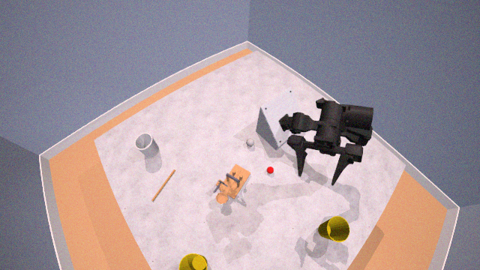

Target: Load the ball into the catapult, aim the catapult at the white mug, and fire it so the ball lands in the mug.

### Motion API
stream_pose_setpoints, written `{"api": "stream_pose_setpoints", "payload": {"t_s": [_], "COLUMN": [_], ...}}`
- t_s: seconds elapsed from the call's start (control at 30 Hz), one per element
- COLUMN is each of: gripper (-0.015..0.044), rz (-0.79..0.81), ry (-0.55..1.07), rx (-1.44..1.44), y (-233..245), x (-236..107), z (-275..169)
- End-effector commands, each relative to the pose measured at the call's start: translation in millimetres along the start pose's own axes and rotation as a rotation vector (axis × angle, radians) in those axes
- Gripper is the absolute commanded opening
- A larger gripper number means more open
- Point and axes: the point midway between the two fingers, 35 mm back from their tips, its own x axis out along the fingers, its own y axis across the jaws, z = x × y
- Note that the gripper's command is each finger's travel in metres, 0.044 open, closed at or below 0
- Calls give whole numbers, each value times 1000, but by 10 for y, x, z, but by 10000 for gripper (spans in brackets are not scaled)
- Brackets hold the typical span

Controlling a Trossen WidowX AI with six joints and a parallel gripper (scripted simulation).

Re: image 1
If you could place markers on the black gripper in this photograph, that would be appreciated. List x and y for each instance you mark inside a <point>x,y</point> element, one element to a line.
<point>326,138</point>

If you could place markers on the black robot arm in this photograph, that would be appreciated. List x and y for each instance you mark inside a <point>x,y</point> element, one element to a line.
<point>355,121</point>

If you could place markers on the yellow ribbed cup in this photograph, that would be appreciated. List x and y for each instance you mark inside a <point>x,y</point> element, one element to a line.
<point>336,229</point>
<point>193,261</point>

